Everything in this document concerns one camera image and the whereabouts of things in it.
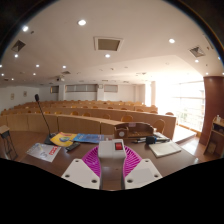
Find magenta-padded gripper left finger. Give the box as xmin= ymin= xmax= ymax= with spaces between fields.
xmin=61 ymin=145 xmax=102 ymax=190

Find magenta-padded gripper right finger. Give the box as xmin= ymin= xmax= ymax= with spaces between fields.
xmin=122 ymin=145 xmax=163 ymax=190

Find black remote control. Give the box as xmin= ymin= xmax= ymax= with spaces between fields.
xmin=65 ymin=141 xmax=81 ymax=153

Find white notebook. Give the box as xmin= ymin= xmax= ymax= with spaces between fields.
xmin=148 ymin=140 xmax=182 ymax=158

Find small black box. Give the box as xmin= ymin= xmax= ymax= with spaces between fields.
xmin=145 ymin=135 xmax=158 ymax=145

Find yellow folder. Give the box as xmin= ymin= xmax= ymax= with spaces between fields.
xmin=49 ymin=131 xmax=78 ymax=148

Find blue booklet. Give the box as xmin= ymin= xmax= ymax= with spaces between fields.
xmin=72 ymin=133 xmax=113 ymax=144

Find white printed paper sheet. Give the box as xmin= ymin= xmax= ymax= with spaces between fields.
xmin=26 ymin=142 xmax=62 ymax=163

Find wooden desk organizer with clock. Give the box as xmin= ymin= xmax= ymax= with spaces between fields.
xmin=113 ymin=121 xmax=155 ymax=140

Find black gooseneck desk microphone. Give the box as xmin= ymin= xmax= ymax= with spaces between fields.
xmin=34 ymin=93 xmax=57 ymax=145

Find rows of wooden auditorium seats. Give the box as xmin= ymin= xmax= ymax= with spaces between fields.
xmin=0 ymin=99 xmax=178 ymax=139

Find wooden shelf unit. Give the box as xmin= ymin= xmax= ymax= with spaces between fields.
xmin=203 ymin=115 xmax=224 ymax=158

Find small wooden side table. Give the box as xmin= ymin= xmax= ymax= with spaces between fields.
xmin=0 ymin=124 xmax=19 ymax=161

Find large ceiling air vent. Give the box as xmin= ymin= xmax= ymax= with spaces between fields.
xmin=93 ymin=36 xmax=124 ymax=52

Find small ceiling air vent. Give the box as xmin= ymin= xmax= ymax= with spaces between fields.
xmin=11 ymin=39 xmax=27 ymax=53
xmin=189 ymin=45 xmax=206 ymax=58

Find recessed ceiling lights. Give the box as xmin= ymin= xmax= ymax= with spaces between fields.
xmin=0 ymin=19 xmax=211 ymax=79

